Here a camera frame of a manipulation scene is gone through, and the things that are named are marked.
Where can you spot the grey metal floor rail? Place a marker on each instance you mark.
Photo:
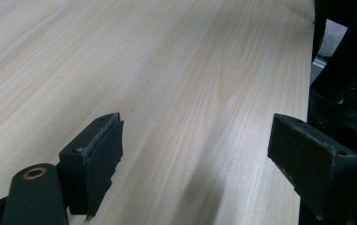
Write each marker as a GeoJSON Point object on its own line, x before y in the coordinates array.
{"type": "Point", "coordinates": [320, 62]}

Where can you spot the black metal stand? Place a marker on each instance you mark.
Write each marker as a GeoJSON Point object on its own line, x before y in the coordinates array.
{"type": "Point", "coordinates": [348, 62]}

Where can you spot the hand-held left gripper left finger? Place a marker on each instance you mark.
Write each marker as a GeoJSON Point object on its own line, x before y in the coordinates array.
{"type": "Point", "coordinates": [98, 162]}

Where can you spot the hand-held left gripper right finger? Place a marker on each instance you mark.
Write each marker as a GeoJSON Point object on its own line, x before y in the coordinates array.
{"type": "Point", "coordinates": [310, 156]}

